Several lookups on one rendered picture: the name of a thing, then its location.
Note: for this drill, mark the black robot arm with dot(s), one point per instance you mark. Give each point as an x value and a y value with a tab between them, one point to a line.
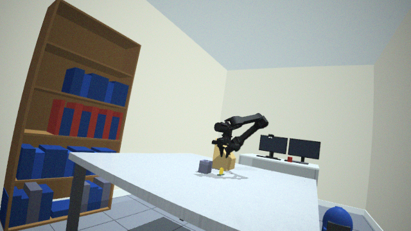
260	122

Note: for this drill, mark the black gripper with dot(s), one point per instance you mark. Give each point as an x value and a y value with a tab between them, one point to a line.
231	146

